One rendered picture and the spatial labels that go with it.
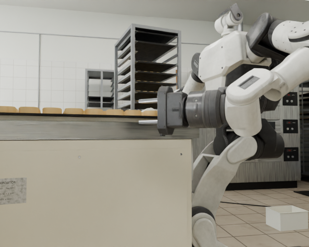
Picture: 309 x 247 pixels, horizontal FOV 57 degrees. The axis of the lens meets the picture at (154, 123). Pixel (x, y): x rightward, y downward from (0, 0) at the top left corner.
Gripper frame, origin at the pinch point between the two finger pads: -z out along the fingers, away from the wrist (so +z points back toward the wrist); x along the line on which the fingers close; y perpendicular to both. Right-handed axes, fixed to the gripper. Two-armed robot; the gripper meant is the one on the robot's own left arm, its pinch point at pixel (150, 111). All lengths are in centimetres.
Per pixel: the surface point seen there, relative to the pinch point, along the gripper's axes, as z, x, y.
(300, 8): 55, 208, -472
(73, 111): -20.6, 0.6, 5.2
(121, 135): -12.0, -6.0, -5.4
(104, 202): -14.7, -24.6, -1.1
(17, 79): -372, 86, -264
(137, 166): -8.2, -15.2, -7.8
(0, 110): -33.3, 0.4, 17.4
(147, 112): -6.0, 0.6, -10.5
